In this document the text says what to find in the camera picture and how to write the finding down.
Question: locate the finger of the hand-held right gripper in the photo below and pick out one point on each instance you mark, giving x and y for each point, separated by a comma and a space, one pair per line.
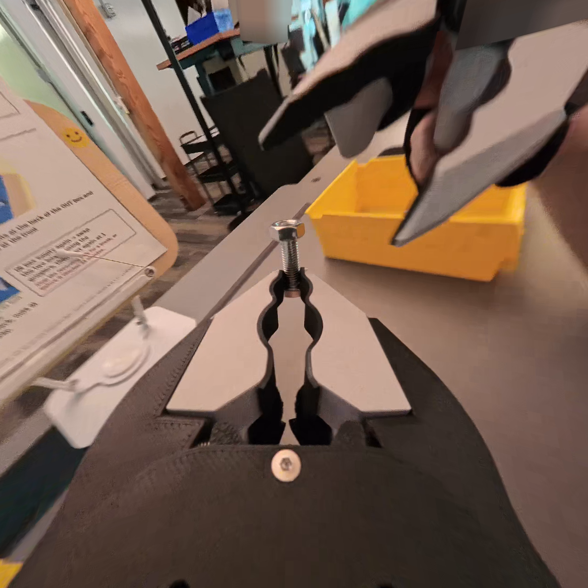
542, 82
358, 50

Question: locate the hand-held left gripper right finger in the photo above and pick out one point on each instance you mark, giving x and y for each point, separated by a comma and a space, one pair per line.
358, 367

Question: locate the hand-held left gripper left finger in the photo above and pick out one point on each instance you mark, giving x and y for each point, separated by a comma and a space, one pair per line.
220, 367

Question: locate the steel hex bolt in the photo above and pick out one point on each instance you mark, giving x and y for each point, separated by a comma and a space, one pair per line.
290, 262

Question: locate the yellow divided plastic bin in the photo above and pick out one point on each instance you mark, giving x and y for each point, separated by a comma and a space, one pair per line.
9, 574

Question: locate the person's right hand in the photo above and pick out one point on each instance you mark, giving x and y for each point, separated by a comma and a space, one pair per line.
425, 138

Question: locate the black leaning panel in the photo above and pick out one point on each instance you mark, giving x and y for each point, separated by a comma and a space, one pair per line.
257, 128

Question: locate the blue storage bin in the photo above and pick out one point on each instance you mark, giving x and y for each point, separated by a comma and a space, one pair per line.
209, 25

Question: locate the black slanted pole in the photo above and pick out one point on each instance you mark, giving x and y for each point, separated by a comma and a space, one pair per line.
183, 82

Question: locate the black utility cart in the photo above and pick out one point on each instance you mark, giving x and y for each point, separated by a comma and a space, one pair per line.
206, 174

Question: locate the printed instruction sheet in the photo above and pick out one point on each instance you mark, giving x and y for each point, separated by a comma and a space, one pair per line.
59, 220

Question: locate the yellow smiley sticker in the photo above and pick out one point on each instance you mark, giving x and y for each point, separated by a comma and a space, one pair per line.
76, 137

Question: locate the wooden desk with teal frame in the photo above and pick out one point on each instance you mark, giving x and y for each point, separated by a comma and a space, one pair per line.
206, 43

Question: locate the wooden post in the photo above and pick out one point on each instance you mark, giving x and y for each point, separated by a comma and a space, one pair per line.
133, 101

